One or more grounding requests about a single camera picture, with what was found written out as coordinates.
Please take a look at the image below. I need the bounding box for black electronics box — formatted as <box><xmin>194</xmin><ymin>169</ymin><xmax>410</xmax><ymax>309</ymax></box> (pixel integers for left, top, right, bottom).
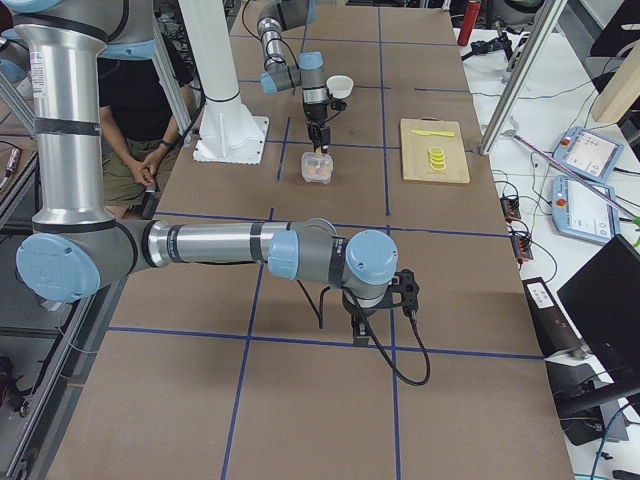
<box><xmin>523</xmin><ymin>277</ymin><xmax>589</xmax><ymax>360</ymax></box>

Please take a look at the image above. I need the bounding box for wooden cutting board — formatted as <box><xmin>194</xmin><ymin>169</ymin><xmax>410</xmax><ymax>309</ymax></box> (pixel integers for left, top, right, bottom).
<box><xmin>400</xmin><ymin>118</ymin><xmax>470</xmax><ymax>184</ymax></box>

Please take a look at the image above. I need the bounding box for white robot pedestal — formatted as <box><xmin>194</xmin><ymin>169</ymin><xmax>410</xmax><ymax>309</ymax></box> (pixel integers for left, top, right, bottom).
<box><xmin>179</xmin><ymin>0</ymin><xmax>269</xmax><ymax>165</ymax></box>

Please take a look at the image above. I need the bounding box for white bowl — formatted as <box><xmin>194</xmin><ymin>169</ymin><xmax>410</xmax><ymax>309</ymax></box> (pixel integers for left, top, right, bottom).
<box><xmin>326</xmin><ymin>75</ymin><xmax>354</xmax><ymax>100</ymax></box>

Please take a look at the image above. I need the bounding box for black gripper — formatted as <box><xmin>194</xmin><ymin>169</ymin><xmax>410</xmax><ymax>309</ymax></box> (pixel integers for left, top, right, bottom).
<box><xmin>303</xmin><ymin>102</ymin><xmax>331</xmax><ymax>150</ymax></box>
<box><xmin>342</xmin><ymin>294</ymin><xmax>377</xmax><ymax>347</ymax></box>

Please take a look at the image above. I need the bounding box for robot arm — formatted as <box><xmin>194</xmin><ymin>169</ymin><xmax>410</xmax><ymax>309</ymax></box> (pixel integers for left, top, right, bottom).
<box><xmin>256</xmin><ymin>1</ymin><xmax>330</xmax><ymax>153</ymax></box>
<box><xmin>9</xmin><ymin>1</ymin><xmax>405</xmax><ymax>344</ymax></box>

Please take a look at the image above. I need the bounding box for black monitor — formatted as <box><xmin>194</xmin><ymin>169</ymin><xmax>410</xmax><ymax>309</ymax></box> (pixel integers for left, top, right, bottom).
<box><xmin>558</xmin><ymin>235</ymin><xmax>639</xmax><ymax>382</ymax></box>

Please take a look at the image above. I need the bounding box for aluminium frame post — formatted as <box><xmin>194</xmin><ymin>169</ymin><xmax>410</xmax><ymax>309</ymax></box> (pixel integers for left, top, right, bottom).
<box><xmin>478</xmin><ymin>0</ymin><xmax>567</xmax><ymax>155</ymax></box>

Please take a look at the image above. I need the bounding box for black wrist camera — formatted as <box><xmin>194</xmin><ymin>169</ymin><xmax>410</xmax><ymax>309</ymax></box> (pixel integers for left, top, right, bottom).
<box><xmin>330</xmin><ymin>98</ymin><xmax>347</xmax><ymax>112</ymax></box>
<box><xmin>391</xmin><ymin>269</ymin><xmax>420</xmax><ymax>321</ymax></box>

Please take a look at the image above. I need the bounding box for long grabber stick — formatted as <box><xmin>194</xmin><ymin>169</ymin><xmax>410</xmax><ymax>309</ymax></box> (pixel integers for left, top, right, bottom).
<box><xmin>501</xmin><ymin>129</ymin><xmax>639</xmax><ymax>226</ymax></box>

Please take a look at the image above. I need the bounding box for yellow plastic knife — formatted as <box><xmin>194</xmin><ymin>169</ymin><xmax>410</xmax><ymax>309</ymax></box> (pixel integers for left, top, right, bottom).
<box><xmin>410</xmin><ymin>129</ymin><xmax>456</xmax><ymax>138</ymax></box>

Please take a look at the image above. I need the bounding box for black camera cable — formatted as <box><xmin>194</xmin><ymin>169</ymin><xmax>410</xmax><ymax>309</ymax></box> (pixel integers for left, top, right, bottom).
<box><xmin>357</xmin><ymin>309</ymin><xmax>432</xmax><ymax>387</ymax></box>

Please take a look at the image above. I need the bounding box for blue teach pendant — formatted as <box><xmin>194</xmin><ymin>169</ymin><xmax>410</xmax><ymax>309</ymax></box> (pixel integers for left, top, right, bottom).
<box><xmin>551</xmin><ymin>175</ymin><xmax>620</xmax><ymax>245</ymax></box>
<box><xmin>552</xmin><ymin>127</ymin><xmax>624</xmax><ymax>184</ymax></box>

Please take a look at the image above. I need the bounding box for clear plastic egg box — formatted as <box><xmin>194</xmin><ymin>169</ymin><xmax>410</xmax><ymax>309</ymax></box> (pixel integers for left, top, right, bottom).
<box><xmin>301</xmin><ymin>152</ymin><xmax>333</xmax><ymax>184</ymax></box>

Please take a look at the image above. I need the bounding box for seated person black shirt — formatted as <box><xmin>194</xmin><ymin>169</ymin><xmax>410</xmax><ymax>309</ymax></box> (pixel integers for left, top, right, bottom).
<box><xmin>97</xmin><ymin>58</ymin><xmax>181</xmax><ymax>219</ymax></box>

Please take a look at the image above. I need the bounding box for red bottle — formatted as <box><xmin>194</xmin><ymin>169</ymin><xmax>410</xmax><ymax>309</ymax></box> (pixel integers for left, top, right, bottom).
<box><xmin>457</xmin><ymin>0</ymin><xmax>482</xmax><ymax>47</ymax></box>

